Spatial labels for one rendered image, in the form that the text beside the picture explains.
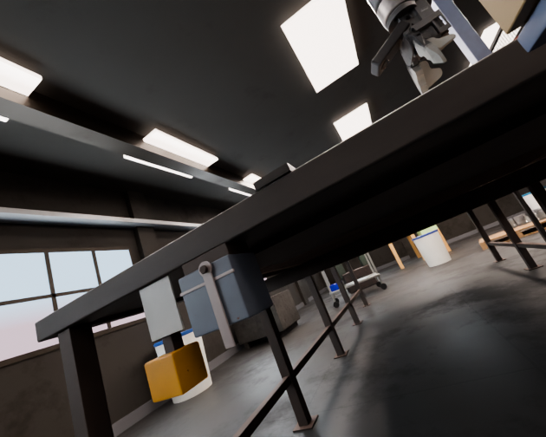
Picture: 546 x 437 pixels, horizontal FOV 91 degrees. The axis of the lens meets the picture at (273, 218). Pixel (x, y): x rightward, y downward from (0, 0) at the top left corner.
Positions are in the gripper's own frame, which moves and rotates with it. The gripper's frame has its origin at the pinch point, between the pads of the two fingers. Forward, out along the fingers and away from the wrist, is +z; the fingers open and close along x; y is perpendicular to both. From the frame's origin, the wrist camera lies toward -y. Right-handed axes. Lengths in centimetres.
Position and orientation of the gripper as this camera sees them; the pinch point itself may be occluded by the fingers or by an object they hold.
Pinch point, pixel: (434, 86)
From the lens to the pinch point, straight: 75.7
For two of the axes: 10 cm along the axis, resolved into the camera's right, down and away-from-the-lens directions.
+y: 8.5, -4.3, -2.9
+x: 3.7, 1.0, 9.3
